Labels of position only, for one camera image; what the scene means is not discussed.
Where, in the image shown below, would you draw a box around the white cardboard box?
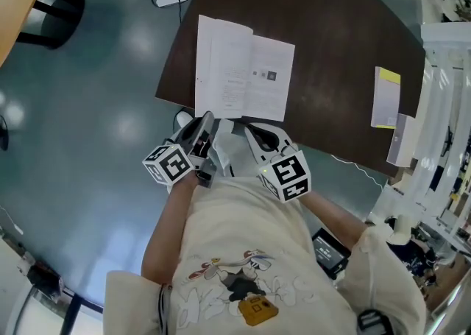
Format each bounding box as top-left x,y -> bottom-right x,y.
386,113 -> 417,167

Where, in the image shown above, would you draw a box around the black screen device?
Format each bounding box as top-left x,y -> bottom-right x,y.
311,228 -> 351,280

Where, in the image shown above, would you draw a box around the person's left forearm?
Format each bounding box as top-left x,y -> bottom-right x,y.
141,174 -> 196,287

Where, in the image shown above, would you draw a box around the yellow and white booklet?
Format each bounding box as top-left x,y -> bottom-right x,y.
370,66 -> 402,130

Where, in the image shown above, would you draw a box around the light grey trousers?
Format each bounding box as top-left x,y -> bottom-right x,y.
211,118 -> 259,180

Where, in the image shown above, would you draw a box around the white shelving rack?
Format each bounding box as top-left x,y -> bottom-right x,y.
404,22 -> 471,239

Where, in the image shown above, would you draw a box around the black strap buckle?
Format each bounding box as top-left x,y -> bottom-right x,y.
356,309 -> 395,335

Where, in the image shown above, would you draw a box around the white paperback book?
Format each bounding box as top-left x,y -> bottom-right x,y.
194,14 -> 296,122

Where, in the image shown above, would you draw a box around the cream printed T-shirt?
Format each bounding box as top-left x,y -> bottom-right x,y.
105,174 -> 428,335

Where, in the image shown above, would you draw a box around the white cable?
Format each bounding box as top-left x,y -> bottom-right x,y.
329,152 -> 384,191

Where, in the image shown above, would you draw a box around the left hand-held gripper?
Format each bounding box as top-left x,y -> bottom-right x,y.
142,110 -> 219,189

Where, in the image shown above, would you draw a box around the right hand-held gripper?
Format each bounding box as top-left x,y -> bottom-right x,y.
244,123 -> 313,205

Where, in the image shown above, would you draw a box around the person's right forearm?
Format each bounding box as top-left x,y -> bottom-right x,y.
300,189 -> 369,258

